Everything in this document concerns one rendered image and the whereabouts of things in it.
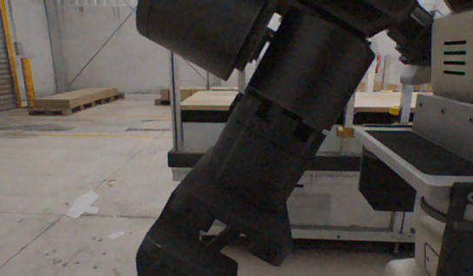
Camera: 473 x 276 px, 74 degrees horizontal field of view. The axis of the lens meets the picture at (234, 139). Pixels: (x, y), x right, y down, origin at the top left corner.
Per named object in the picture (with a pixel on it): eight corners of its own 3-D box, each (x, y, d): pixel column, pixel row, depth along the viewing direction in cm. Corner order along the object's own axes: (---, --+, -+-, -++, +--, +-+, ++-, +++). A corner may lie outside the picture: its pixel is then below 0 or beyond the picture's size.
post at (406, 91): (401, 168, 150) (416, 65, 138) (393, 168, 150) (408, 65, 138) (398, 165, 153) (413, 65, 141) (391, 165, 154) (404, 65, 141)
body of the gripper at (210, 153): (162, 216, 16) (231, 83, 14) (202, 163, 26) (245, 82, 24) (275, 279, 16) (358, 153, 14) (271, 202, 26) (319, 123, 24)
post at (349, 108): (348, 167, 152) (358, 65, 139) (340, 167, 152) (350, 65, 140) (345, 164, 155) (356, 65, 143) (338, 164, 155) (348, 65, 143)
